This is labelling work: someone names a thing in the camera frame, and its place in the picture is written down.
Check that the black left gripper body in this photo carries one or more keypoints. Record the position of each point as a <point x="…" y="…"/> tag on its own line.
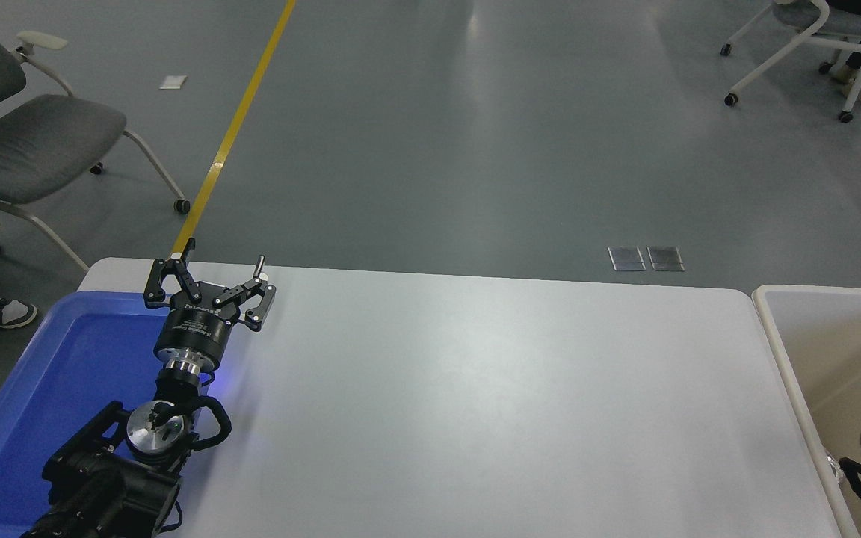
<point x="195" y="329"/>

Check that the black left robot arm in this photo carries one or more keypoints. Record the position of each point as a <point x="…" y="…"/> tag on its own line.
<point x="102" y="486"/>

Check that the large pale bin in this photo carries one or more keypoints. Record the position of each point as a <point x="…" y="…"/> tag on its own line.
<point x="819" y="351"/>

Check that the blue plastic tray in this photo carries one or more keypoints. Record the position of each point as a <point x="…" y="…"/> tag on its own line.
<point x="64" y="373"/>

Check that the grey padded office chair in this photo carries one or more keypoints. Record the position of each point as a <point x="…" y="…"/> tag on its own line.
<point x="38" y="146"/>

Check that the silver floor plate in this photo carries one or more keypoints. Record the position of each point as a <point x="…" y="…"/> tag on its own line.
<point x="626" y="258"/>
<point x="665" y="258"/>

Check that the white framed wheeled chair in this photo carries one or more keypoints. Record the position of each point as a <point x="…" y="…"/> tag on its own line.
<point x="841" y="26"/>

